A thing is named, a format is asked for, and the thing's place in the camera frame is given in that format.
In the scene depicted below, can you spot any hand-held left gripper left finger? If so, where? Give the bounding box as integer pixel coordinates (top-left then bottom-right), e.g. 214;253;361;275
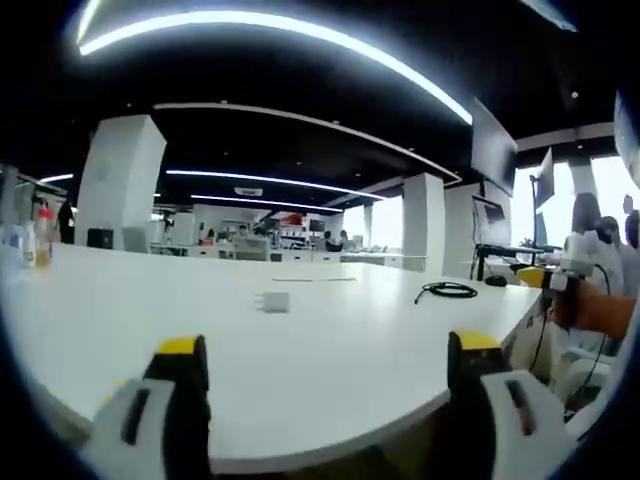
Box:
79;333;213;480

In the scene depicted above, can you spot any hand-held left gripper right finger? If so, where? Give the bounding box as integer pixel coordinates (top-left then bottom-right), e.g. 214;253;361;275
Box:
446;329;581;480

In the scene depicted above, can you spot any black Type-C cable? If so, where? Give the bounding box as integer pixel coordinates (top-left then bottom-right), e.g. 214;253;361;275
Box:
414;281;479;306

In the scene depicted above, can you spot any white charger adapter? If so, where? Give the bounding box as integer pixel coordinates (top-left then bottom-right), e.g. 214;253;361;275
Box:
252;291;292;316

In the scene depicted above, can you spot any white desk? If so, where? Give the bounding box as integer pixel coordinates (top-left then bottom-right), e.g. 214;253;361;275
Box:
0;241;546;474

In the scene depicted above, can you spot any person's right hand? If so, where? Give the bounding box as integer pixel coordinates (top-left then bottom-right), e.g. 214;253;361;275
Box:
547;285;585;329

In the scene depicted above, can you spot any black laptop stand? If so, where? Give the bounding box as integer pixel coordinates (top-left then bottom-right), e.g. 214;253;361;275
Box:
469;243;564;282

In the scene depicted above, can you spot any black laptop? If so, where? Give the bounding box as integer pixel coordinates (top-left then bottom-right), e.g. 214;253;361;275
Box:
470;194;544;251

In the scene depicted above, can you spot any large black monitor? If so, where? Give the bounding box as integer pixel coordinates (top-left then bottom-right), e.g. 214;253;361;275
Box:
469;95;519;197

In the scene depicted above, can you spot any orange juice bottle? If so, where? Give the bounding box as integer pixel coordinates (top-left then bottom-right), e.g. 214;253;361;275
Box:
34;207;54;269

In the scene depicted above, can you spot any clear plastic bottle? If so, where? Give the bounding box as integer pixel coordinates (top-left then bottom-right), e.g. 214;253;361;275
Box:
19;222;39;269

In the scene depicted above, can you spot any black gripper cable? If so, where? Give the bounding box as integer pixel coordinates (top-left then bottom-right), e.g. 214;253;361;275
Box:
528;262;614;416

